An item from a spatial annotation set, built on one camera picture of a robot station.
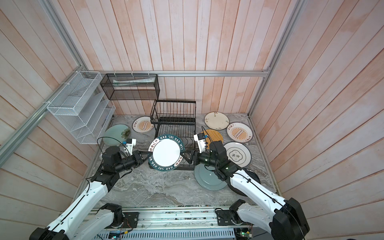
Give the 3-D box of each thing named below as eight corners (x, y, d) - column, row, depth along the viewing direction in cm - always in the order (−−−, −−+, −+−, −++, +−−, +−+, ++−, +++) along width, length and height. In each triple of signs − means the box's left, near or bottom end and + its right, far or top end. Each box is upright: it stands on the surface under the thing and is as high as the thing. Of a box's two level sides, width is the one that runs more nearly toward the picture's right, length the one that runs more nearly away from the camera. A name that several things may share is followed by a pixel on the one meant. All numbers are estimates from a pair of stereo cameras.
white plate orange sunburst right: (229, 142, 106) (230, 141, 105) (225, 124, 117) (226, 122, 116) (254, 142, 106) (255, 141, 104) (248, 124, 117) (249, 122, 116)
